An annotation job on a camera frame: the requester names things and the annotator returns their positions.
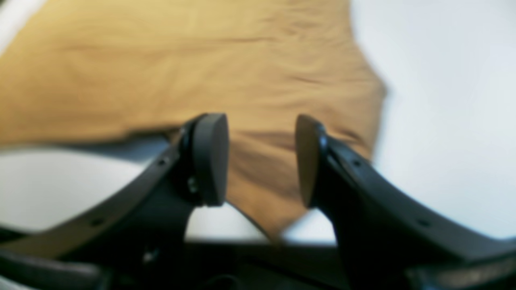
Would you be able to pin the tan brown T-shirt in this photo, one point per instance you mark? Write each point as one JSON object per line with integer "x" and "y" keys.
{"x": 81, "y": 71}

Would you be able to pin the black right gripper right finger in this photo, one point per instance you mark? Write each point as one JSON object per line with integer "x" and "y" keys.
{"x": 382, "y": 234}

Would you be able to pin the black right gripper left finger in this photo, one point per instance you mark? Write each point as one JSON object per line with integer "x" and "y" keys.
{"x": 144, "y": 224}

